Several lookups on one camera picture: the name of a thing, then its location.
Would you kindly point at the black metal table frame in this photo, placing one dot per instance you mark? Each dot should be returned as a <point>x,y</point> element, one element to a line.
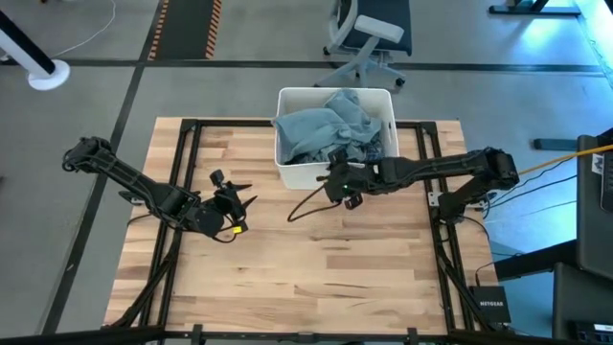
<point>230,123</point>

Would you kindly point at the white tower fan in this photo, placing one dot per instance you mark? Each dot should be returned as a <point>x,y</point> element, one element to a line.
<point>48,74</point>

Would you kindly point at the white plastic bin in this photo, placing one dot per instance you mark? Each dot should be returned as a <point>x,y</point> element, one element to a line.
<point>297,177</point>

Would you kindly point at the black desk foot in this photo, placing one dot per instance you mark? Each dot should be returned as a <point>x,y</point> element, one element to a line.
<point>531,9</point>

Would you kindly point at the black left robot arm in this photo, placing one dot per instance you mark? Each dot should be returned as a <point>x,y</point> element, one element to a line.
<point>129,179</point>

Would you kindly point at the black Netgear network switch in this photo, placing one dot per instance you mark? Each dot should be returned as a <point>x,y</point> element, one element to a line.
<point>491,304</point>

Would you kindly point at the light blue denim garment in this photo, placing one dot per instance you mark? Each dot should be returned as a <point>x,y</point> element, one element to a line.
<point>311,134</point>

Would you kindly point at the black device with ports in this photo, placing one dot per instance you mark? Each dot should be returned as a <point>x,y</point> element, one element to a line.
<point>594,331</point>

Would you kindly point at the grey office chair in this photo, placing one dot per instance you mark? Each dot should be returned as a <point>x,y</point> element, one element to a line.
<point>378,29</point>

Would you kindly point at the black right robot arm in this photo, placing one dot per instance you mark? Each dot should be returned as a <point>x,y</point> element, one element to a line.
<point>431,165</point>

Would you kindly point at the grey desk foot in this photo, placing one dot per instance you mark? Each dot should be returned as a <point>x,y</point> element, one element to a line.
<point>555,144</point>

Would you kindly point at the black hazard striped floor mat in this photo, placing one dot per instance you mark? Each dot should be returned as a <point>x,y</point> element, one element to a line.
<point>184,29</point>

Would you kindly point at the blue plaid shirt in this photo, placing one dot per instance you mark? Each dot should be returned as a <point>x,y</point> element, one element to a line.
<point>371,151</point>

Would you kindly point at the dark grey computer tower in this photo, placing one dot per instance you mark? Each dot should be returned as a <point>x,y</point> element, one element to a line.
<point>591,215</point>

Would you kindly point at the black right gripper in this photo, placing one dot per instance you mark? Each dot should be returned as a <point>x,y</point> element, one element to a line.
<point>359,177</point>

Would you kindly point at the black desk leg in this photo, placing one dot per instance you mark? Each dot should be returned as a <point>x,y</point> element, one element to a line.
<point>536,261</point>

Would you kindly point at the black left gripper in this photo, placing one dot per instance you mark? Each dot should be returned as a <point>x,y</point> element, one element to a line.
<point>230,206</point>

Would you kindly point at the dark grey box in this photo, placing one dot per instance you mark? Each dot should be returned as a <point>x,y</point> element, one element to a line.
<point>579,297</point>

